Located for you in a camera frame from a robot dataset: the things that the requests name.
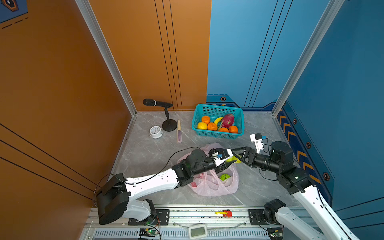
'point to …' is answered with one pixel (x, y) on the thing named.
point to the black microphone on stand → (168, 125)
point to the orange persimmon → (206, 119)
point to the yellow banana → (217, 120)
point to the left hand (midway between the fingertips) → (232, 153)
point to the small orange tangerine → (212, 126)
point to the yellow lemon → (202, 125)
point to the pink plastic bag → (211, 184)
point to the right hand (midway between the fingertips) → (233, 154)
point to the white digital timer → (197, 230)
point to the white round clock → (156, 132)
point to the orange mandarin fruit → (224, 130)
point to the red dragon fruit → (228, 120)
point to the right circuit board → (275, 233)
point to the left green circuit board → (147, 232)
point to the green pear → (233, 158)
